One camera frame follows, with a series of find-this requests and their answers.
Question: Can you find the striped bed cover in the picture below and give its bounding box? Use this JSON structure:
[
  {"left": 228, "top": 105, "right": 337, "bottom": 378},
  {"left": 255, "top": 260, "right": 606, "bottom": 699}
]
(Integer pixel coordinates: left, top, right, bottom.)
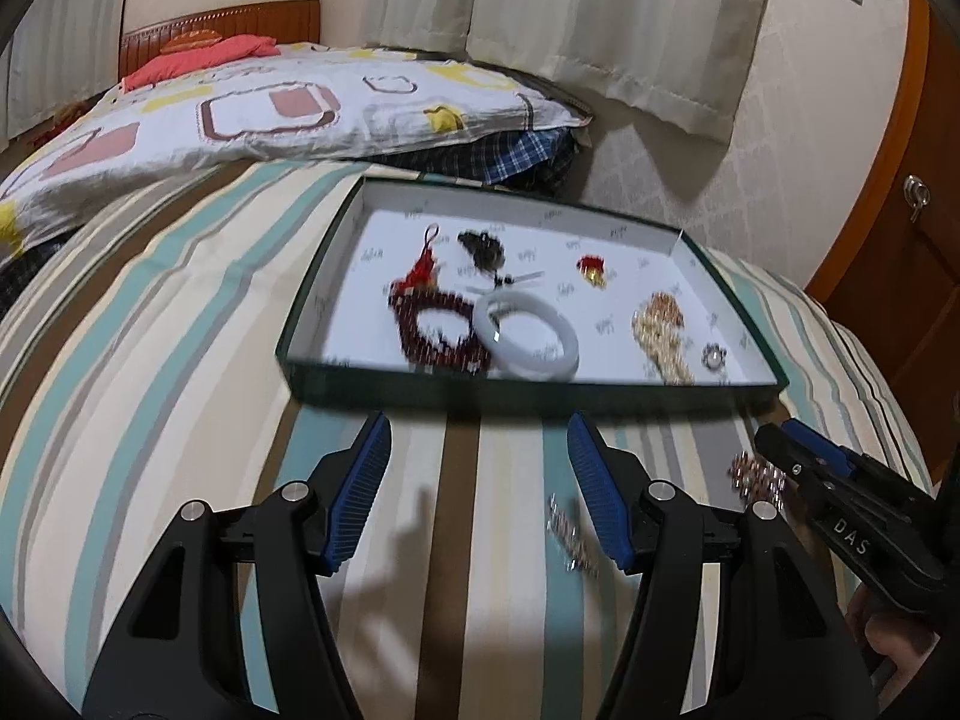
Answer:
[{"left": 2, "top": 161, "right": 958, "bottom": 718}]

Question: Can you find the wooden door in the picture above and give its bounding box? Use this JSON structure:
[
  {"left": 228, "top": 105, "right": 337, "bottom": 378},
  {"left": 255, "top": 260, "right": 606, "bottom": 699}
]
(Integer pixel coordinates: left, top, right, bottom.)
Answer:
[{"left": 807, "top": 0, "right": 958, "bottom": 457}]

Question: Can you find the red pillow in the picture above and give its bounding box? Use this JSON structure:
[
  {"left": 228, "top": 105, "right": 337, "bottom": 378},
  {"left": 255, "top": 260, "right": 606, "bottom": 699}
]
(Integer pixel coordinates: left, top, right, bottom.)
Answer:
[{"left": 121, "top": 34, "right": 280, "bottom": 93}]

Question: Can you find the cream window curtain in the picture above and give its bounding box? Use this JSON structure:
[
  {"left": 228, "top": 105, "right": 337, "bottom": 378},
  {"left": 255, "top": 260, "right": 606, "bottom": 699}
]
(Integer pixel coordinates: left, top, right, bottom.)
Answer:
[{"left": 363, "top": 0, "right": 766, "bottom": 143}]

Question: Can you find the rose gold flower brooch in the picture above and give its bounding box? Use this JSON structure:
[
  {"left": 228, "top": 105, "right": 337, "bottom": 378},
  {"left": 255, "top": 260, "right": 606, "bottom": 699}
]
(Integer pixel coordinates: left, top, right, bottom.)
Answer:
[{"left": 729, "top": 452, "right": 786, "bottom": 509}]

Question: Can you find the left side curtain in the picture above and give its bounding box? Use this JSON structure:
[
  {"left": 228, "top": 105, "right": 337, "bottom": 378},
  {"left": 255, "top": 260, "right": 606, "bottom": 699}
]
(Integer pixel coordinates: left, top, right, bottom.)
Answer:
[{"left": 2, "top": 0, "right": 125, "bottom": 142}]

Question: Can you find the white patterned quilt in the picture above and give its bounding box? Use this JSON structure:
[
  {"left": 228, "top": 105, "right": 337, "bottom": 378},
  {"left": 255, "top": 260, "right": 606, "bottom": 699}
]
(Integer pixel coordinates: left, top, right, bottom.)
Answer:
[{"left": 2, "top": 43, "right": 590, "bottom": 262}]

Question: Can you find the silver rhinestone brooch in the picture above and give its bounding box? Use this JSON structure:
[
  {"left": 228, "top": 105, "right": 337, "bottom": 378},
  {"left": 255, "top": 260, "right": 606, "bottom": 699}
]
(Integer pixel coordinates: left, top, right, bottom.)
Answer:
[{"left": 545, "top": 494, "right": 599, "bottom": 578}]

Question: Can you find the person's hand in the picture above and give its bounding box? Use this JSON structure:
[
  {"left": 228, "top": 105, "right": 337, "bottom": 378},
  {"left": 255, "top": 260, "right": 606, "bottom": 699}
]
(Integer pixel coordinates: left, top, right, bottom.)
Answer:
[{"left": 846, "top": 583, "right": 939, "bottom": 709}]

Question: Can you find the gold rhinestone pendant brooch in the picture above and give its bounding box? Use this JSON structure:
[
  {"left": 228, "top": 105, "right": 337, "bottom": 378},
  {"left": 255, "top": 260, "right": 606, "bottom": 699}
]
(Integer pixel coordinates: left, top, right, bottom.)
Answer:
[{"left": 635, "top": 291, "right": 685, "bottom": 328}]

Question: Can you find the silver door lock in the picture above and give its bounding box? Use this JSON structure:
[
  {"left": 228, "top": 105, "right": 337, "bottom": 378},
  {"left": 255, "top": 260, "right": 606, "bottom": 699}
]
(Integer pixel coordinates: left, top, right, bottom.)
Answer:
[{"left": 903, "top": 174, "right": 931, "bottom": 224}]

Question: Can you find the red tassel gold charm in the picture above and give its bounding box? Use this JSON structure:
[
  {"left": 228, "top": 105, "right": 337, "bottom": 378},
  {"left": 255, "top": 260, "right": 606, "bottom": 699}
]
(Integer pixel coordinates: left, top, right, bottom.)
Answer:
[{"left": 576, "top": 255, "right": 607, "bottom": 289}]

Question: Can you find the green shallow cardboard box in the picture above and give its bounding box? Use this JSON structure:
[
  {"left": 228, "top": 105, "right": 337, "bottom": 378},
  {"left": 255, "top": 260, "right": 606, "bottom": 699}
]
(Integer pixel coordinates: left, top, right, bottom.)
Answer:
[{"left": 277, "top": 176, "right": 788, "bottom": 418}]

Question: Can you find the white jade bangle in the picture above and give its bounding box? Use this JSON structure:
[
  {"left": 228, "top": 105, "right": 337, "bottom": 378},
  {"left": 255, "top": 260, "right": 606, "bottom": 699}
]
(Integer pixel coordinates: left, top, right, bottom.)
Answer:
[{"left": 470, "top": 288, "right": 579, "bottom": 379}]

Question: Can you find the red knot gold charm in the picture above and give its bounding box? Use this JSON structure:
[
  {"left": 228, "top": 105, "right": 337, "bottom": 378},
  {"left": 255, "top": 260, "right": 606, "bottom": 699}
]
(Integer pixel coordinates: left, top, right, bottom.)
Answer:
[{"left": 392, "top": 223, "right": 441, "bottom": 294}]

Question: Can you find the black bead tassel strand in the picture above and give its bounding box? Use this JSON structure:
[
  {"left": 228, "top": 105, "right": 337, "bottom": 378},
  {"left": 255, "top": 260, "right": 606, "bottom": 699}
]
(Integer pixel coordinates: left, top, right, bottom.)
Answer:
[{"left": 457, "top": 231, "right": 544, "bottom": 296}]

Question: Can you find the wooden headboard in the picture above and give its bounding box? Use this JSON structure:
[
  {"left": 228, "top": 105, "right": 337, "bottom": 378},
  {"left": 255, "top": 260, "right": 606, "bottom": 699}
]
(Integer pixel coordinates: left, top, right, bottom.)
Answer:
[{"left": 117, "top": 0, "right": 322, "bottom": 78}]

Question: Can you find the dark red bead bracelet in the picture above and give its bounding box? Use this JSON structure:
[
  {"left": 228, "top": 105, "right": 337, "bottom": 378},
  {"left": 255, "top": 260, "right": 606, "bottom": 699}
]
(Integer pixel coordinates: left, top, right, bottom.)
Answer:
[{"left": 387, "top": 284, "right": 493, "bottom": 376}]

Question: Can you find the cream pearl bracelet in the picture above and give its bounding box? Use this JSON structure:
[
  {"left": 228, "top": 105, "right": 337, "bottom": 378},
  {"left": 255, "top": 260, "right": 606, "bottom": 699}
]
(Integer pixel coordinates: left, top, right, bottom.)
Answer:
[{"left": 629, "top": 312, "right": 700, "bottom": 386}]

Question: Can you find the blue plaid blanket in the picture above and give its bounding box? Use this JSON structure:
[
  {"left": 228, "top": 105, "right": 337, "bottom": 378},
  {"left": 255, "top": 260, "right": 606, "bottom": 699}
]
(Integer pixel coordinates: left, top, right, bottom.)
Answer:
[{"left": 416, "top": 128, "right": 581, "bottom": 197}]

